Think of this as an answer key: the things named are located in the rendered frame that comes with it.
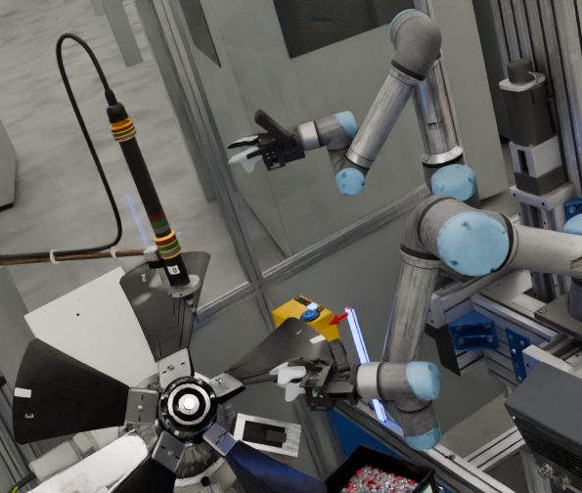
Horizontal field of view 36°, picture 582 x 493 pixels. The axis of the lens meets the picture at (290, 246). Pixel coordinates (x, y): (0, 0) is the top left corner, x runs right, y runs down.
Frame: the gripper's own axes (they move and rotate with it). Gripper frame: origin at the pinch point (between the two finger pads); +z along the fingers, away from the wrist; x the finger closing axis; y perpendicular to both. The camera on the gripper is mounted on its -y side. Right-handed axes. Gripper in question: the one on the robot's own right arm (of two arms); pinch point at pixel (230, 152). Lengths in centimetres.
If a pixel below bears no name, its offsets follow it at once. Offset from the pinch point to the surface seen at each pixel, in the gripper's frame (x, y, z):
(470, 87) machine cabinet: 214, 106, -104
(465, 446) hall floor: 12, 149, -44
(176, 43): 14.7, -28.8, 5.7
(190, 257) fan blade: -54, -4, 9
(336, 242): 19, 50, -20
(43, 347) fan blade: -76, -6, 39
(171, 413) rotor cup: -85, 12, 18
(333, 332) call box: -39, 39, -15
